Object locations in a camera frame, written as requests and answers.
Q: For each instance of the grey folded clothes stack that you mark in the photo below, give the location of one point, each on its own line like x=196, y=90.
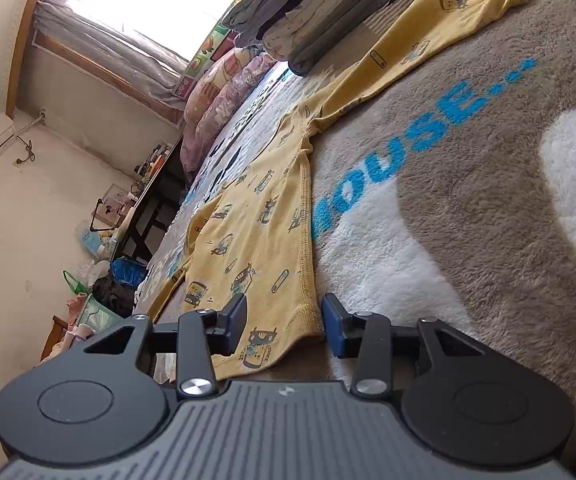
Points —
x=298, y=32

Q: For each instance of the grey Mickey Mouse blanket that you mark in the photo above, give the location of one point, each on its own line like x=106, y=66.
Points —
x=453, y=194

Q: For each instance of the teal plastic storage bin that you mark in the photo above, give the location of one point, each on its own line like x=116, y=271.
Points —
x=96, y=316

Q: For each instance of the cream dotted pillow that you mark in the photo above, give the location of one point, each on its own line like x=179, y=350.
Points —
x=214, y=81

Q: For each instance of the purple floral pillow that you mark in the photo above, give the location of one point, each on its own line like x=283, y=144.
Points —
x=197, y=139

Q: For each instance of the black folding table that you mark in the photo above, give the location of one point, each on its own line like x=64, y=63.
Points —
x=162, y=183

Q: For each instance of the wooden chair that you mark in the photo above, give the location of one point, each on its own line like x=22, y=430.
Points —
x=55, y=335

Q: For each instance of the green mesh bag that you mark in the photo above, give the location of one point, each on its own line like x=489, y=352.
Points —
x=76, y=286

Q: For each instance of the grey window curtain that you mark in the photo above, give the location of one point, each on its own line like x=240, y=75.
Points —
x=147, y=66

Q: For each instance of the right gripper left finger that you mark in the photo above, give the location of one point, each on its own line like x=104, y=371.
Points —
x=108, y=395

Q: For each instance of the colourful alphabet play mat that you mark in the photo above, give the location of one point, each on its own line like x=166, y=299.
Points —
x=220, y=40

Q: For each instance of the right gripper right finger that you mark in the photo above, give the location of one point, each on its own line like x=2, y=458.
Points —
x=458, y=397

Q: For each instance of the picture frame on table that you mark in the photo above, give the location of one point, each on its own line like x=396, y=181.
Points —
x=108, y=212

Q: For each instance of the blue plastic bag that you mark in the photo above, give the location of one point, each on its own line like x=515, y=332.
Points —
x=128, y=272

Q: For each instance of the black clothes pile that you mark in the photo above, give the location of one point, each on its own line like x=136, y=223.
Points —
x=115, y=296

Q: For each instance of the yellow printed pajama garment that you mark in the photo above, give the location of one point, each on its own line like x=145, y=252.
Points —
x=254, y=238

